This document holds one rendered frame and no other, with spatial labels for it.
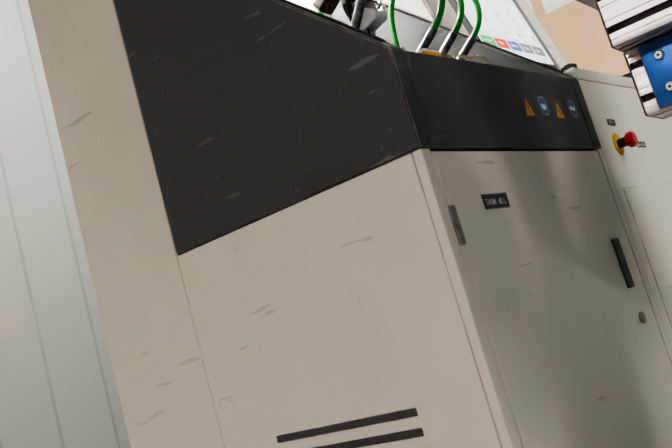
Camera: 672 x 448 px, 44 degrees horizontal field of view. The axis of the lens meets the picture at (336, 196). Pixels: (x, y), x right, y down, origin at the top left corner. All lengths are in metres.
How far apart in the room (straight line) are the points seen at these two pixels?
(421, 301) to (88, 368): 1.82
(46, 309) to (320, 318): 1.62
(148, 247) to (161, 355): 0.21
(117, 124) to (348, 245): 0.62
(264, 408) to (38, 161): 1.73
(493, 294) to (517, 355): 0.10
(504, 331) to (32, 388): 1.82
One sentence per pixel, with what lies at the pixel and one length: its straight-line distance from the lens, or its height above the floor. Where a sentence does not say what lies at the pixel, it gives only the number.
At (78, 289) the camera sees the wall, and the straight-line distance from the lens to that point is 2.93.
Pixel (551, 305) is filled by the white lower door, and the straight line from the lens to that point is 1.40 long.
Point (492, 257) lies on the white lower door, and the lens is 1.28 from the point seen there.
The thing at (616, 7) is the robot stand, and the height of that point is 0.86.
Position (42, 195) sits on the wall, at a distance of 2.96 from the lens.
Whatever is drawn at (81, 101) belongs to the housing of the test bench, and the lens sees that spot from 1.81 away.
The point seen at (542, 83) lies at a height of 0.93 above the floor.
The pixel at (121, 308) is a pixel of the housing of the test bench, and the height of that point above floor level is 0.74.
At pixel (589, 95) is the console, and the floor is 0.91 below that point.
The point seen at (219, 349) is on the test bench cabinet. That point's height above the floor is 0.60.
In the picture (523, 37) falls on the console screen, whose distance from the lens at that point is 2.45.
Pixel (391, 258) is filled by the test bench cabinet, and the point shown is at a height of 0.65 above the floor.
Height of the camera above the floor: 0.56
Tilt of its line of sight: 10 degrees up
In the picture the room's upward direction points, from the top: 16 degrees counter-clockwise
